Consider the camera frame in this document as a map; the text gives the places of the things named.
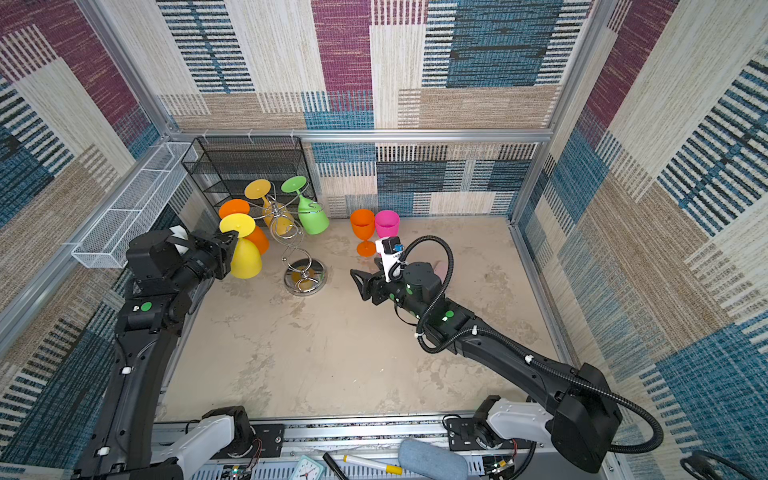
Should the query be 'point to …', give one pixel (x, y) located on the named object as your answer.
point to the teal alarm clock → (307, 469)
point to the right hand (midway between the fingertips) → (368, 270)
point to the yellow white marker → (391, 469)
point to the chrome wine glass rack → (304, 276)
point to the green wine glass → (312, 216)
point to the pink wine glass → (387, 223)
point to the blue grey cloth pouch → (433, 462)
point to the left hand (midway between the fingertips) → (240, 228)
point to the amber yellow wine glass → (277, 216)
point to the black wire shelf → (226, 166)
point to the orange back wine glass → (239, 206)
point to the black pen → (334, 466)
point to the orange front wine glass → (363, 223)
